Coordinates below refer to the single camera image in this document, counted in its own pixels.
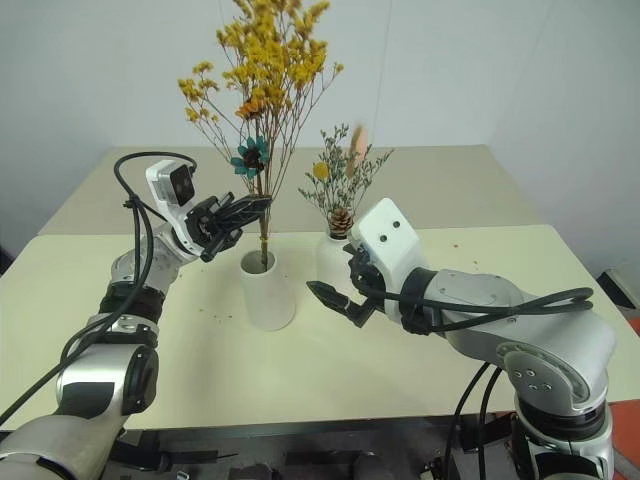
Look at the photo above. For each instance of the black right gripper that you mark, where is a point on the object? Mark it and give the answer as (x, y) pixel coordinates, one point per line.
(364, 275)

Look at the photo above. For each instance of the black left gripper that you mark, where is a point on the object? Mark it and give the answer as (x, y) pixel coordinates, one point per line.
(202, 225)

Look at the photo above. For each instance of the tall yellow dried flower bouquet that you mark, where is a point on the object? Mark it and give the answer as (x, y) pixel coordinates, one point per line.
(272, 55)

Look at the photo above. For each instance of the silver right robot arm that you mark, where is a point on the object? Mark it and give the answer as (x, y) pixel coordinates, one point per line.
(530, 320)

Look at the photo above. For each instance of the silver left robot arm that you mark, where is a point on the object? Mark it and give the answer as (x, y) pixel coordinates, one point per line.
(95, 385)

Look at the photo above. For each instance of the small pine cone flower bouquet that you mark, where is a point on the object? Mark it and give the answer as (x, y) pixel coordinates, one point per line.
(341, 220)

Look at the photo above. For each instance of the round white vase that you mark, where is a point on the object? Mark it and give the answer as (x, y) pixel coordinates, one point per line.
(330, 265)

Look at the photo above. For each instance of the tall white cylinder vase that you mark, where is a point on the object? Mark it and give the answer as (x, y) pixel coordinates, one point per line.
(270, 305)

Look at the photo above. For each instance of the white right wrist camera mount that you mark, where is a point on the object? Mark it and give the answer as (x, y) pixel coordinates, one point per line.
(387, 245)

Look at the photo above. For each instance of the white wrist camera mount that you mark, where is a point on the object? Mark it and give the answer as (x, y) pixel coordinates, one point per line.
(387, 245)
(165, 187)

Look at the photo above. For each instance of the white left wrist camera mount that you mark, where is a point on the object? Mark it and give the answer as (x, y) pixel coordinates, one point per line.
(165, 187)

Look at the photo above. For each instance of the black frame under table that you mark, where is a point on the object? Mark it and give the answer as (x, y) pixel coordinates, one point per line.
(280, 440)

